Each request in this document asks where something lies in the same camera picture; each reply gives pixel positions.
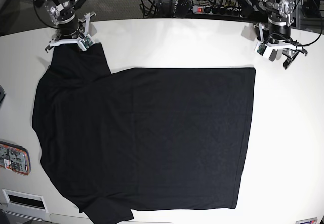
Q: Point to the red white box corner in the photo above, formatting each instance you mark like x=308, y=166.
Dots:
x=308, y=221

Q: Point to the orange clear parts case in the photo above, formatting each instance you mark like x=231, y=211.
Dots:
x=15, y=158

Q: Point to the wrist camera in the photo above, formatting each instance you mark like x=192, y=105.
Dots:
x=263, y=50
x=85, y=43

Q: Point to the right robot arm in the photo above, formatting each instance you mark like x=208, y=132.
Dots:
x=62, y=12

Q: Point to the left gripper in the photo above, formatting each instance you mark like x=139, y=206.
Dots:
x=280, y=45

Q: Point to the white power strip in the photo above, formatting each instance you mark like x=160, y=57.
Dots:
x=216, y=10

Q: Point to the black office chair caster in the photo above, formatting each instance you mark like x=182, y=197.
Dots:
x=38, y=3

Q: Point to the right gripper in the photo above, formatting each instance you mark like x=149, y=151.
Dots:
x=72, y=33

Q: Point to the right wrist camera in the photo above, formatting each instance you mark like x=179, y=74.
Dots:
x=85, y=43

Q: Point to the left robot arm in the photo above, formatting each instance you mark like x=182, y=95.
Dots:
x=280, y=19

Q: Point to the white table cable grommet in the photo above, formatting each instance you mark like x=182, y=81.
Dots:
x=17, y=199

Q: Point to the black T-shirt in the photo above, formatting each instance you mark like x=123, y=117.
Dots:
x=142, y=139

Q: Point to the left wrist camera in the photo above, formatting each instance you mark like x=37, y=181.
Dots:
x=263, y=50

